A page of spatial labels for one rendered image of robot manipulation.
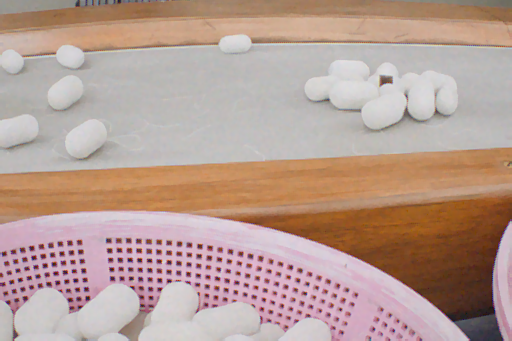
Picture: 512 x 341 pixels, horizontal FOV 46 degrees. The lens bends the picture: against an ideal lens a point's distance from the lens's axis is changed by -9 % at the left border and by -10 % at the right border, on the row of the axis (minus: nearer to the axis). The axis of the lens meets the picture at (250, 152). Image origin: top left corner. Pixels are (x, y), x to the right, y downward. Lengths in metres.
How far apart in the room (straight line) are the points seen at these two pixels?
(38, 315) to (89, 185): 0.08
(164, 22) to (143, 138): 0.24
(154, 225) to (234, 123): 0.18
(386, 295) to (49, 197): 0.17
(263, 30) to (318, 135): 0.23
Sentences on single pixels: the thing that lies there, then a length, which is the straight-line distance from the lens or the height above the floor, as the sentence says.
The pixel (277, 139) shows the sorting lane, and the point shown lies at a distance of 0.44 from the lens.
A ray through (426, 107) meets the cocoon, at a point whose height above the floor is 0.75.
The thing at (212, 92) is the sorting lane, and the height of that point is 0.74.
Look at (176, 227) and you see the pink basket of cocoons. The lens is 0.29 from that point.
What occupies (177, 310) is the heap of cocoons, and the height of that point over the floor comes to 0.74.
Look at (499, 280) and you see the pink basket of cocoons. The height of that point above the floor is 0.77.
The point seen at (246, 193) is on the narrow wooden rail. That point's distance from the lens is 0.32.
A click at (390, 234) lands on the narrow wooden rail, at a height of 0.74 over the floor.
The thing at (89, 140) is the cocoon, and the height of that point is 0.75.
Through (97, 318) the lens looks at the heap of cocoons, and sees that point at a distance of 0.28.
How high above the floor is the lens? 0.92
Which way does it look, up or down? 25 degrees down
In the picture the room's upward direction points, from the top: 1 degrees clockwise
